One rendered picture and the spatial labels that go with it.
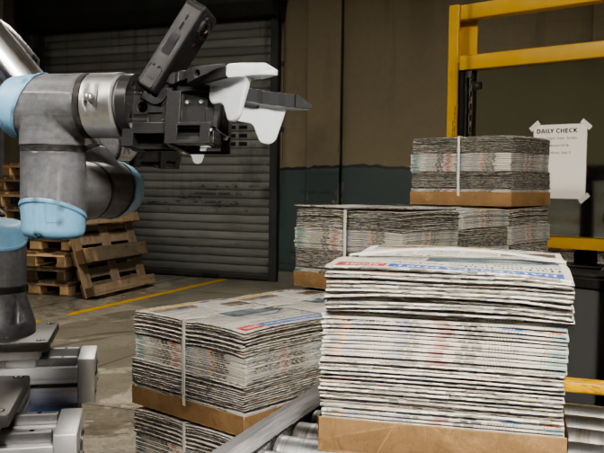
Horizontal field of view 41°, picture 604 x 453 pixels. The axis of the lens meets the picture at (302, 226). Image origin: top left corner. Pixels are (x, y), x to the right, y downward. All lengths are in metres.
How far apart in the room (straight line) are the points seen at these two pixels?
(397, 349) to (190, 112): 0.36
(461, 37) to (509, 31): 5.35
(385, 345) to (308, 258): 1.34
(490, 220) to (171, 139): 1.72
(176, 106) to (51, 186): 0.18
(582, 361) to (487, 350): 2.35
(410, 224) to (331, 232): 0.24
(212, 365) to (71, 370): 0.29
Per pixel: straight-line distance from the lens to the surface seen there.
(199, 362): 1.79
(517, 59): 3.24
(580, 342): 3.29
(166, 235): 9.98
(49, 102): 0.96
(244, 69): 0.83
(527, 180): 2.72
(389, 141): 8.91
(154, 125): 0.92
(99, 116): 0.93
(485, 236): 2.48
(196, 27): 0.93
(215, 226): 9.64
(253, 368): 1.70
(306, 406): 1.22
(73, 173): 0.97
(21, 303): 1.72
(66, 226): 0.97
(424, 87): 8.86
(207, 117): 0.88
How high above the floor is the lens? 1.13
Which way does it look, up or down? 3 degrees down
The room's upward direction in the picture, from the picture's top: 1 degrees clockwise
